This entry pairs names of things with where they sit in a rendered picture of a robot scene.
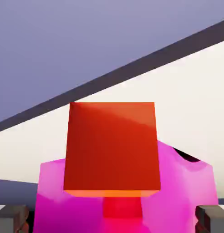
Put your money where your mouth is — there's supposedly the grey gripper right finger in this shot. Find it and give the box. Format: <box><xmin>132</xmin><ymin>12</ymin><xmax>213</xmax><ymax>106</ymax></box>
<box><xmin>194</xmin><ymin>204</ymin><xmax>224</xmax><ymax>233</ymax></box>

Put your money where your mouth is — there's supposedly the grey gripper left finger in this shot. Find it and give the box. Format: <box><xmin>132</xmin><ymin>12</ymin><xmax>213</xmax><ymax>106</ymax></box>
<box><xmin>0</xmin><ymin>204</ymin><xmax>31</xmax><ymax>233</ymax></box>

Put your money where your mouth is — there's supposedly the small red cube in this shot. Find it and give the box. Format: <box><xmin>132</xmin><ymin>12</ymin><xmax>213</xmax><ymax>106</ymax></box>
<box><xmin>63</xmin><ymin>101</ymin><xmax>162</xmax><ymax>198</ymax></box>

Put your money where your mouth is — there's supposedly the large pink box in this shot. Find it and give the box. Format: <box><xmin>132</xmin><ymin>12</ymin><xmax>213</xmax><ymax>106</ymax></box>
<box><xmin>32</xmin><ymin>140</ymin><xmax>219</xmax><ymax>233</ymax></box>

